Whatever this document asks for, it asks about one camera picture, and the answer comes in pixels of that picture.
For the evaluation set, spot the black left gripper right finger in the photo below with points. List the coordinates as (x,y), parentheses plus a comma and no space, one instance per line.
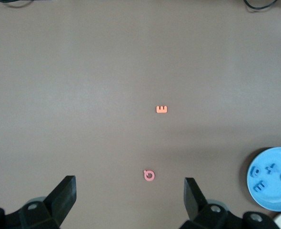
(195,205)

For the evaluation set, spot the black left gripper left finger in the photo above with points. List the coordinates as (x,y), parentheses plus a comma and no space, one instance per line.
(59,202)

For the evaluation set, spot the blue foam letter E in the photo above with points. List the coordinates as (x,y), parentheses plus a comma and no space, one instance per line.
(259,186)

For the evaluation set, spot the blue foam letter a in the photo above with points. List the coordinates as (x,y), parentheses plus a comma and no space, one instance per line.
(254,172)

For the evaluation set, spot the blue foam letter X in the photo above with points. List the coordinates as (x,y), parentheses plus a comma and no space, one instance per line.
(271,169)

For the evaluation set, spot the pink foam letter Q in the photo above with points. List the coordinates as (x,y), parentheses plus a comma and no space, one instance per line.
(147,177)

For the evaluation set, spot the blue plate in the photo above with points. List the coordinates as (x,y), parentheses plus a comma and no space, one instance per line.
(276,198)

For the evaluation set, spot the orange foam letter E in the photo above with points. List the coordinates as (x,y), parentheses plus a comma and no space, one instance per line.
(162,110)

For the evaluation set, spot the brown table cover mat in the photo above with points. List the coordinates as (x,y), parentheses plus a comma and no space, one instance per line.
(107,71)

